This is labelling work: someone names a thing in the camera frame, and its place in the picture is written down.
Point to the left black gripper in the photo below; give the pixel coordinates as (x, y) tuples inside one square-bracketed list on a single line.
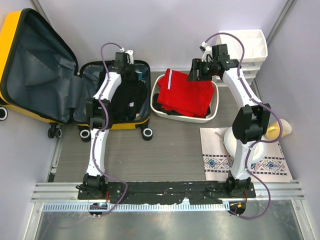
[(132, 77)]

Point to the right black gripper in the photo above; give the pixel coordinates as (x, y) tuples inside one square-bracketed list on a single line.
[(197, 65)]

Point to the red garment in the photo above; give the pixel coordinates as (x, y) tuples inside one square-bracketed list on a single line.
[(175, 82)]

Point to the black garment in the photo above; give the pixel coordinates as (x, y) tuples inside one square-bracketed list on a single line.
[(128, 100), (197, 106)]

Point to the yellow Pikachu suitcase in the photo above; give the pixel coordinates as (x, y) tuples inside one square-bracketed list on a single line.
[(40, 77)]

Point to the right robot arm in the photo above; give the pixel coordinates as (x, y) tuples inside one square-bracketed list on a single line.
[(251, 121)]

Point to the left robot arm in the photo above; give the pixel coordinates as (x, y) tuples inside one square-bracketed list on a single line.
[(100, 121)]

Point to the blue item in suitcase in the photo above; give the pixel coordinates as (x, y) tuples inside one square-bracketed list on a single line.
[(141, 76)]

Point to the white plastic basin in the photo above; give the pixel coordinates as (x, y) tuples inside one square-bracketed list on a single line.
[(214, 104)]

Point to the white drawer organizer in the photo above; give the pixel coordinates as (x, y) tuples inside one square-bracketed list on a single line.
[(255, 50)]

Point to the patterned placemat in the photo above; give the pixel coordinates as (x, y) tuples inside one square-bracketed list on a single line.
[(217, 161)]

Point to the yellow mug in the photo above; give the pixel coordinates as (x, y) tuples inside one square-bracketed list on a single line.
[(273, 130)]

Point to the white round plate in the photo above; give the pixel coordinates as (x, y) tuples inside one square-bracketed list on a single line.
[(231, 142)]

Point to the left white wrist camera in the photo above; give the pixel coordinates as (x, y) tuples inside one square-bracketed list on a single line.
[(129, 56)]

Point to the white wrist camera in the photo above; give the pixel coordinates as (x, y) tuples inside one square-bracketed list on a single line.
[(206, 52), (129, 56)]

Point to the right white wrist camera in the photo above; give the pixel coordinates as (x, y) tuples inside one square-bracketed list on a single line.
[(206, 52)]

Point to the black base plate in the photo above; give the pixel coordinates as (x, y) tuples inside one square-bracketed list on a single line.
[(172, 192)]

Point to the grey cable duct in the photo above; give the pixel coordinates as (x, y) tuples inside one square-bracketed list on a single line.
[(126, 208)]

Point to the aluminium frame rail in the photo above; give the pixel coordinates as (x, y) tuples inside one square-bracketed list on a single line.
[(68, 191)]

